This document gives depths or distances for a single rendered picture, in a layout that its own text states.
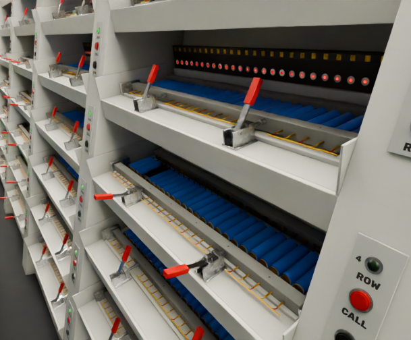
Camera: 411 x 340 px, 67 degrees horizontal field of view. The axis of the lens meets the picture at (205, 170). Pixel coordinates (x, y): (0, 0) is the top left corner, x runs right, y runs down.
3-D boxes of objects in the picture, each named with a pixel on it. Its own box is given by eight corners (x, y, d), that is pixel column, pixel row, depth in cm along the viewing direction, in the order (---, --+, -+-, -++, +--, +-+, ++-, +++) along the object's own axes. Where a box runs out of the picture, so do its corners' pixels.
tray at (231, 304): (282, 390, 35) (284, 336, 31) (96, 193, 79) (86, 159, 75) (374, 292, 45) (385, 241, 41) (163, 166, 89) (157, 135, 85)
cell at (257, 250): (285, 244, 49) (256, 264, 46) (277, 239, 50) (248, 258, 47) (286, 235, 48) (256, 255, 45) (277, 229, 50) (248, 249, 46)
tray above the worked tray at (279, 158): (333, 235, 30) (349, 94, 24) (104, 118, 74) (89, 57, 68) (423, 164, 40) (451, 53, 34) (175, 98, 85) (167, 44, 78)
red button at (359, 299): (364, 315, 26) (371, 299, 25) (347, 303, 27) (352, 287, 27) (370, 312, 26) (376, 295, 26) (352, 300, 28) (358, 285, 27)
